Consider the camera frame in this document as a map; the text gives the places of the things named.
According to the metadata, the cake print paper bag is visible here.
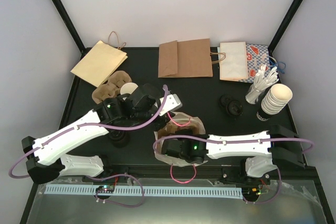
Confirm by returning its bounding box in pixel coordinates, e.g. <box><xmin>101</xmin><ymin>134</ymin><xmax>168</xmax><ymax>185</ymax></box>
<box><xmin>155</xmin><ymin>111</ymin><xmax>206</xmax><ymax>184</ymax></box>

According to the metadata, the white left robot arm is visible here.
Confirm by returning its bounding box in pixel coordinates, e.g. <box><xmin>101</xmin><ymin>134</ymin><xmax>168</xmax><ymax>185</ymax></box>
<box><xmin>22</xmin><ymin>84</ymin><xmax>170</xmax><ymax>184</ymax></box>

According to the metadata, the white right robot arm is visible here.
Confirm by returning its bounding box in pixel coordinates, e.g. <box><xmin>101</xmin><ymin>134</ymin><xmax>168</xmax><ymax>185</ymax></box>
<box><xmin>160</xmin><ymin>125</ymin><xmax>314</xmax><ymax>184</ymax></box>

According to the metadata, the white paper coffee cup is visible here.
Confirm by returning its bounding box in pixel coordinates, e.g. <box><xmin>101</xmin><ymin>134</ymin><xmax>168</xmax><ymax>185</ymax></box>
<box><xmin>120</xmin><ymin>82</ymin><xmax>138</xmax><ymax>95</ymax></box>

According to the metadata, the brown pulp cup carrier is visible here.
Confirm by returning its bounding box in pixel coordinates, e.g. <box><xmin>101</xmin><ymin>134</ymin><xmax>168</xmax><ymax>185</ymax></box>
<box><xmin>92</xmin><ymin>71</ymin><xmax>132</xmax><ymax>104</ymax></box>

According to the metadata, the stack of black lids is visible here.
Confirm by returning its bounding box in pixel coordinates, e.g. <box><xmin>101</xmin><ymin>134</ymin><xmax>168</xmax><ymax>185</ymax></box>
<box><xmin>108</xmin><ymin>130</ymin><xmax>130</xmax><ymax>148</ymax></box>

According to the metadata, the black cup lid stack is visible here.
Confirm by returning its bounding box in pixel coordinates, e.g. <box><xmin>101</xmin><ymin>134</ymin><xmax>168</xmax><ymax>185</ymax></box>
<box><xmin>218</xmin><ymin>94</ymin><xmax>243</xmax><ymax>118</ymax></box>

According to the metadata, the brown kraft paper bag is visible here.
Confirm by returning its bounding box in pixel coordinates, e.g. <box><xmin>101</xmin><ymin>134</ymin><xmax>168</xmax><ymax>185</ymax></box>
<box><xmin>158</xmin><ymin>38</ymin><xmax>213</xmax><ymax>78</ymax></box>

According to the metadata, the white paper bag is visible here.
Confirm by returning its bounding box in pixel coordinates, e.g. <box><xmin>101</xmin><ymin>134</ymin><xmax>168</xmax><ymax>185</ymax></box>
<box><xmin>210</xmin><ymin>41</ymin><xmax>248</xmax><ymax>81</ymax></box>

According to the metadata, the white plastic cutlery bunch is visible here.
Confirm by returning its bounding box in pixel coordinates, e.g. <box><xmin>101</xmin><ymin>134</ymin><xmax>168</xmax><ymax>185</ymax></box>
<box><xmin>245</xmin><ymin>65</ymin><xmax>279</xmax><ymax>104</ymax></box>

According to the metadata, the stack of paper cups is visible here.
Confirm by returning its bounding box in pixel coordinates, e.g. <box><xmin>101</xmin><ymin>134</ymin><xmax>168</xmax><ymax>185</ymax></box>
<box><xmin>256</xmin><ymin>83</ymin><xmax>293</xmax><ymax>121</ymax></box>

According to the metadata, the red blue patterned bag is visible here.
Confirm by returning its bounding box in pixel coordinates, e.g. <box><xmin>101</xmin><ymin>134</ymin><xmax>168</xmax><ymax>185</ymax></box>
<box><xmin>243</xmin><ymin>44</ymin><xmax>286</xmax><ymax>83</ymax></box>

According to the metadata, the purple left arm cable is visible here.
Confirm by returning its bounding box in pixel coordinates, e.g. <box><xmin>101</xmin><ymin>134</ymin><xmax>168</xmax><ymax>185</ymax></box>
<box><xmin>8</xmin><ymin>84</ymin><xmax>171</xmax><ymax>207</ymax></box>

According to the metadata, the tan paper bag with handles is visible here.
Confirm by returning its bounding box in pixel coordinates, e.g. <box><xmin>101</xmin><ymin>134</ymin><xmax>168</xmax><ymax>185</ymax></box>
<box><xmin>70</xmin><ymin>40</ymin><xmax>128</xmax><ymax>87</ymax></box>

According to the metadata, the white perforated front rail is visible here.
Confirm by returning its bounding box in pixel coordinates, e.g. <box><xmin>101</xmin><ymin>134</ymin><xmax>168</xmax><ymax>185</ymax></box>
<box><xmin>44</xmin><ymin>184</ymin><xmax>243</xmax><ymax>199</ymax></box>

